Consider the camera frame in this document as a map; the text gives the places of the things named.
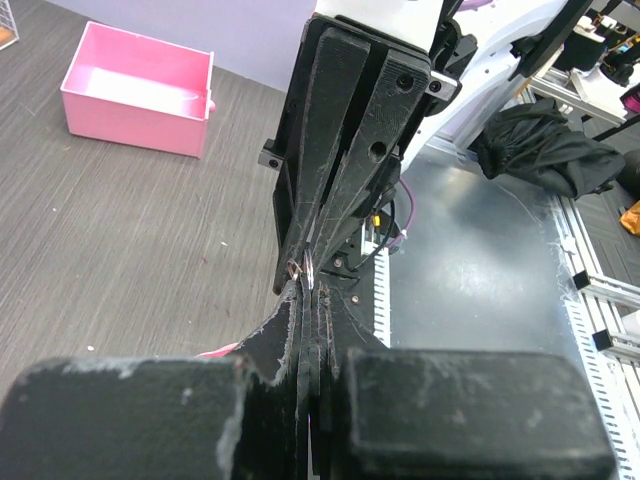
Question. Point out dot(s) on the pink plastic tray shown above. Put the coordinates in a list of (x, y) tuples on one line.
[(132, 89)]

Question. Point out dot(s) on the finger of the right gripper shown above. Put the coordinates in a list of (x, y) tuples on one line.
[(396, 92), (335, 73)]

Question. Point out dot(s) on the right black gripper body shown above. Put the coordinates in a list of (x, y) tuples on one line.
[(284, 147)]

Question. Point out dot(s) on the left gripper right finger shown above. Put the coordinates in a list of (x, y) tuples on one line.
[(381, 413)]

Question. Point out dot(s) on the black cloth bag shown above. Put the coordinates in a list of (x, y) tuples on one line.
[(533, 142)]

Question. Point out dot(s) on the pink strap keyring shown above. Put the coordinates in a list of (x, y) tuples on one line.
[(296, 271)]

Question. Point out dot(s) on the white wire wooden shelf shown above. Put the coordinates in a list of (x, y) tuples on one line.
[(8, 28)]

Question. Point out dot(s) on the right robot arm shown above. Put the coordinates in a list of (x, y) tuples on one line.
[(502, 43)]

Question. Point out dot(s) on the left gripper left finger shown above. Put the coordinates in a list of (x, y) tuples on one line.
[(239, 416)]

